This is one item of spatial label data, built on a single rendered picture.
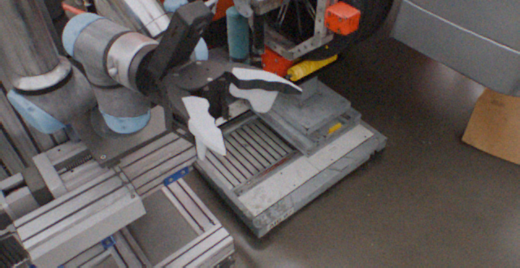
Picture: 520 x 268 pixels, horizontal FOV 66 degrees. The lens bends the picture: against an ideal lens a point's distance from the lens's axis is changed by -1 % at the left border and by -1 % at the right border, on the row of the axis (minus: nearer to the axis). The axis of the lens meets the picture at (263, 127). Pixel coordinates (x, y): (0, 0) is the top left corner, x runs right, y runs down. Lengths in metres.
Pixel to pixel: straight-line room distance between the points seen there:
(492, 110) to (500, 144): 0.27
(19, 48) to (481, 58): 1.22
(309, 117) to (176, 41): 1.50
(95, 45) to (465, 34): 1.11
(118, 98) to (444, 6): 1.06
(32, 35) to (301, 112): 1.37
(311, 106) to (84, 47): 1.50
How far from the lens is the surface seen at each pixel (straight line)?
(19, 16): 0.84
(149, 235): 1.61
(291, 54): 1.64
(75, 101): 0.94
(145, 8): 0.74
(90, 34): 0.62
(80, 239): 1.06
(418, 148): 2.24
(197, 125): 0.44
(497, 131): 2.50
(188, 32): 0.48
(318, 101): 2.04
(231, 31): 1.70
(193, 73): 0.51
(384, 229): 1.89
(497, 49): 1.39
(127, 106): 0.68
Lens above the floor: 1.55
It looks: 45 degrees down
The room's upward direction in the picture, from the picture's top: straight up
